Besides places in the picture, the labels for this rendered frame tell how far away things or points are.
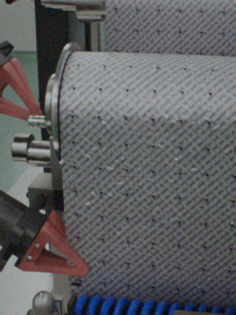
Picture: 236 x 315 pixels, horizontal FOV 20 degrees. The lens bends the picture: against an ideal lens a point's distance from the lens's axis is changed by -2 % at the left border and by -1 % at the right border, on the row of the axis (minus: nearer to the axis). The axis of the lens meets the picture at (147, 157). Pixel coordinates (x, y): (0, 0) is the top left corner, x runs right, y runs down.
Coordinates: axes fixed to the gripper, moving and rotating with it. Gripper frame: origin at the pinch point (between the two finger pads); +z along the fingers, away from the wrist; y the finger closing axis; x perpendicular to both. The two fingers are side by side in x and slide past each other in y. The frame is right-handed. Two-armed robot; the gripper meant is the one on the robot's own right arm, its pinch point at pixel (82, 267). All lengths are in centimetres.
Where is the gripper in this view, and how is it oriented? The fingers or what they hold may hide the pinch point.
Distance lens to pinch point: 82.3
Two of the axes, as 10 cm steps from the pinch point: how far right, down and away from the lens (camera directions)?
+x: 5.0, -7.8, -3.9
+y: -1.6, 3.5, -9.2
